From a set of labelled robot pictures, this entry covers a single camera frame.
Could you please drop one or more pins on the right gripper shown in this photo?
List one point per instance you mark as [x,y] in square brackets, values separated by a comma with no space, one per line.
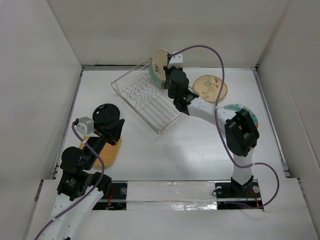
[167,70]

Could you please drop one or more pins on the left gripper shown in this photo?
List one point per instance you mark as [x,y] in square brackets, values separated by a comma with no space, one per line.
[113,132]

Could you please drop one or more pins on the cream plate with black spot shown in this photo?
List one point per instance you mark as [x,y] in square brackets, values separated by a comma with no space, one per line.
[159,60]

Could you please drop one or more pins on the light blue flower plate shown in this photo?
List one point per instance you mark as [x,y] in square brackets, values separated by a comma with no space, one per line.
[156,80]

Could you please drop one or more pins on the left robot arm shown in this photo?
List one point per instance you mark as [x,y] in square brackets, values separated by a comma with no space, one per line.
[78,190]

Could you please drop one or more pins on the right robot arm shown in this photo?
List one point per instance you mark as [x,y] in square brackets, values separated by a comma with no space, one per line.
[237,129]

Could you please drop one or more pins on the black round plate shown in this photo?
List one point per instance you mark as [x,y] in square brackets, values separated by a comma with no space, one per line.
[105,114]

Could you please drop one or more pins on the orange woven oval plate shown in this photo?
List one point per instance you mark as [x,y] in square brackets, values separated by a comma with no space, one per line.
[108,154]

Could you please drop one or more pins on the beige floral plate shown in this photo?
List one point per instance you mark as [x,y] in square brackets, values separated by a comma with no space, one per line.
[208,87]

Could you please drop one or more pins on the red and teal plate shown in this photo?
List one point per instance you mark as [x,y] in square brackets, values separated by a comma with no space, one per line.
[237,107]

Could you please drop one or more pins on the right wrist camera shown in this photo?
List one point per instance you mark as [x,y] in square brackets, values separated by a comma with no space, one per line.
[175,60]

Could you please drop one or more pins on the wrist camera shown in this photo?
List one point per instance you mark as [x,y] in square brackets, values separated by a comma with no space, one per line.
[175,60]
[84,125]

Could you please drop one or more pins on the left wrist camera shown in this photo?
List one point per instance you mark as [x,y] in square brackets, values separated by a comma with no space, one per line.
[84,125]

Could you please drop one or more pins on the wire dish rack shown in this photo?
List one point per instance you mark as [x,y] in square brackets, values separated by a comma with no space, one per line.
[151,103]

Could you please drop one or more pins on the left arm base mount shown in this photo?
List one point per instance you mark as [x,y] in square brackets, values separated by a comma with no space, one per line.
[115,200]

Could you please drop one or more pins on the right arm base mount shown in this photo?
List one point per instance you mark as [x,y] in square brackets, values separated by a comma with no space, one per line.
[229,199]

